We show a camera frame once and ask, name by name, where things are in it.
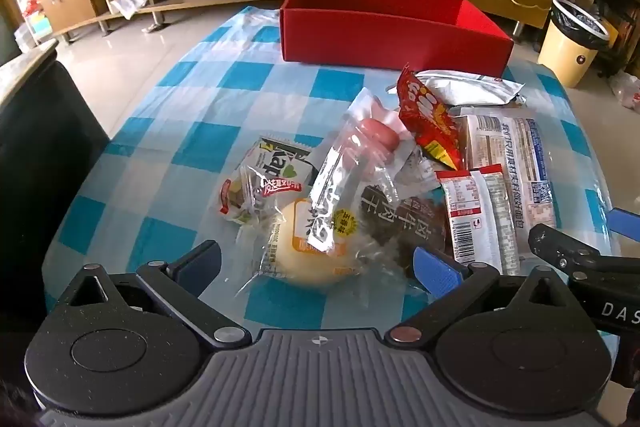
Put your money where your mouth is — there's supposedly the green white snack packet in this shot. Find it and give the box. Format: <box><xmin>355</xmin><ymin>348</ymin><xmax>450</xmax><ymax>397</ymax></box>
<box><xmin>219</xmin><ymin>134</ymin><xmax>313</xmax><ymax>225</ymax></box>

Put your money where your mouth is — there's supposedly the brown jerky packet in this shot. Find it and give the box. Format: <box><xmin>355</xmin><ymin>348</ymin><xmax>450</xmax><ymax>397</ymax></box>
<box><xmin>360</xmin><ymin>184</ymin><xmax>451</xmax><ymax>268</ymax></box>

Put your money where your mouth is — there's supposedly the blue white checkered tablecloth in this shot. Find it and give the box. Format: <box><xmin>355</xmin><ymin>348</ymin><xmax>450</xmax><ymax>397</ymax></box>
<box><xmin>42</xmin><ymin>6</ymin><xmax>621</xmax><ymax>343</ymax></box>

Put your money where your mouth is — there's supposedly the silver foil packet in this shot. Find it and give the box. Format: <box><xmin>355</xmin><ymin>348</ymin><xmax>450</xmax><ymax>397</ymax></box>
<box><xmin>415</xmin><ymin>69</ymin><xmax>526</xmax><ymax>108</ymax></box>

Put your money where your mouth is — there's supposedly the red cardboard box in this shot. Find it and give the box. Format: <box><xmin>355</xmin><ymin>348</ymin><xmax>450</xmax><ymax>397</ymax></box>
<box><xmin>279</xmin><ymin>0</ymin><xmax>515</xmax><ymax>80</ymax></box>

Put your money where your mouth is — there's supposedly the yellow trash bin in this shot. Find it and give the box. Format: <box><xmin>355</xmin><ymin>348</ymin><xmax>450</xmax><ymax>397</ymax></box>
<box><xmin>537</xmin><ymin>0</ymin><xmax>611</xmax><ymax>88</ymax></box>

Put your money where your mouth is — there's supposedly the white bread packet blue print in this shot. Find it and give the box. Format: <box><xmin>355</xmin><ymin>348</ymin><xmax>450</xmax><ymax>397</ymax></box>
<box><xmin>450</xmin><ymin>107</ymin><xmax>558</xmax><ymax>233</ymax></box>

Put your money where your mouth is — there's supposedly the pink sausage packet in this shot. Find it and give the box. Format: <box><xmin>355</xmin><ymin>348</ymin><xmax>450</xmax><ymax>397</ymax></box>
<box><xmin>305</xmin><ymin>87</ymin><xmax>418</xmax><ymax>253</ymax></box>

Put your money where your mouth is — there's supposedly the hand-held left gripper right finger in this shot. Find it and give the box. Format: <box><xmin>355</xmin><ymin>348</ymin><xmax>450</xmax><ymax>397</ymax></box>
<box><xmin>385</xmin><ymin>247</ymin><xmax>586</xmax><ymax>348</ymax></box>

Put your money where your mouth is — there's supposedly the black chair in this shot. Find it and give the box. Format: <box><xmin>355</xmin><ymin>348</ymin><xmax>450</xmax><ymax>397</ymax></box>
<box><xmin>0</xmin><ymin>39</ymin><xmax>111</xmax><ymax>323</ymax></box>

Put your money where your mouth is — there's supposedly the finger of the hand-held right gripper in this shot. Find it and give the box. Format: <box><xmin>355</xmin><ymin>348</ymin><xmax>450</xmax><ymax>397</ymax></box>
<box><xmin>607</xmin><ymin>208</ymin><xmax>640</xmax><ymax>240</ymax></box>
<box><xmin>529</xmin><ymin>223</ymin><xmax>601</xmax><ymax>270</ymax></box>

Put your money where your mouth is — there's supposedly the red white bar packet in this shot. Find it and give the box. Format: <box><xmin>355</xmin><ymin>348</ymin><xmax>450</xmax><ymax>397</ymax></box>
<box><xmin>436</xmin><ymin>164</ymin><xmax>521</xmax><ymax>275</ymax></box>

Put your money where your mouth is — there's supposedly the red snack packet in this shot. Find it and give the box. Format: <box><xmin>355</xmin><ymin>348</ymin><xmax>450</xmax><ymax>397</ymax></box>
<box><xmin>396</xmin><ymin>66</ymin><xmax>463</xmax><ymax>172</ymax></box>

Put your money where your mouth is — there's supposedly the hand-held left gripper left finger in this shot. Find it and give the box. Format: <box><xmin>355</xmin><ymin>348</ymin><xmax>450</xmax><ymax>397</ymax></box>
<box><xmin>60</xmin><ymin>241</ymin><xmax>252</xmax><ymax>349</ymax></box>

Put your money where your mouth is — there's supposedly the round bun packet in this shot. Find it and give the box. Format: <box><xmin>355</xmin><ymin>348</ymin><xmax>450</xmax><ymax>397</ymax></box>
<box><xmin>235</xmin><ymin>197</ymin><xmax>381</xmax><ymax>298</ymax></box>

